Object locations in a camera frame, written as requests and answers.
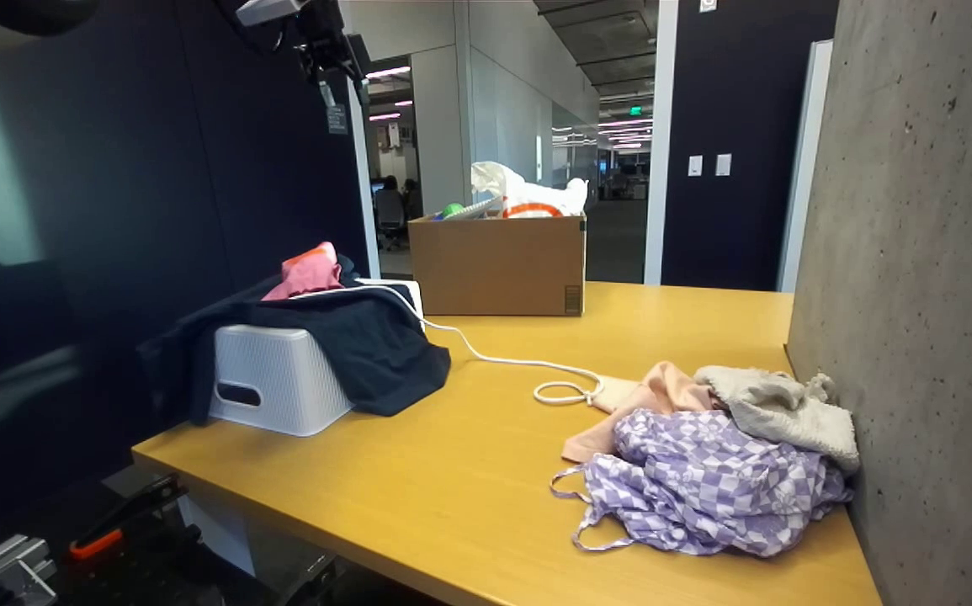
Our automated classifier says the purple checked garment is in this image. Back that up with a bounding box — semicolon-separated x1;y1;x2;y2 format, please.
549;407;856;559

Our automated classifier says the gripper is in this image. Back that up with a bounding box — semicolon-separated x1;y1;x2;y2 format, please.
295;0;372;136

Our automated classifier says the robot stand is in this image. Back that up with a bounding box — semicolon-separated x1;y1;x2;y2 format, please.
0;467;339;606

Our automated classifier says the black clamp with orange grip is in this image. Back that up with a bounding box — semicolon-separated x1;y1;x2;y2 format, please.
67;473;189;563

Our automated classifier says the cardboard box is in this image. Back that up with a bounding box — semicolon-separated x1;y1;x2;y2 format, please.
407;214;588;318

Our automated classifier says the white partition panel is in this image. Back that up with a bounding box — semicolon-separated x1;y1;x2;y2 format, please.
775;38;835;294

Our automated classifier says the peach garment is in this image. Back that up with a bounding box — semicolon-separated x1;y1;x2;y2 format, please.
560;360;724;465

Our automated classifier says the white plastic bag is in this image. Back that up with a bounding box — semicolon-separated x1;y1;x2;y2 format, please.
470;160;590;219

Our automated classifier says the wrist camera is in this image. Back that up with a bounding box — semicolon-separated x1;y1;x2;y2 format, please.
235;0;308;28

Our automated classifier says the beige fuzzy garment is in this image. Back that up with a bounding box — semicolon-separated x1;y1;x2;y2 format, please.
693;364;862;474

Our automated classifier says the navy blue garment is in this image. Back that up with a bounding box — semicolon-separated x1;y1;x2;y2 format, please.
138;256;453;427

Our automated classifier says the white plastic organization bin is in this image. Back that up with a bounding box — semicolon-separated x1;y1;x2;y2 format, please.
208;278;426;439

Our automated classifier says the white cable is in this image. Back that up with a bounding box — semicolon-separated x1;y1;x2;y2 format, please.
288;284;607;407

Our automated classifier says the pink shirt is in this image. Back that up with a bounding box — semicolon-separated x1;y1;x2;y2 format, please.
261;242;344;302

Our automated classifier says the office chair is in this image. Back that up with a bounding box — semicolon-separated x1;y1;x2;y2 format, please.
374;189;408;252

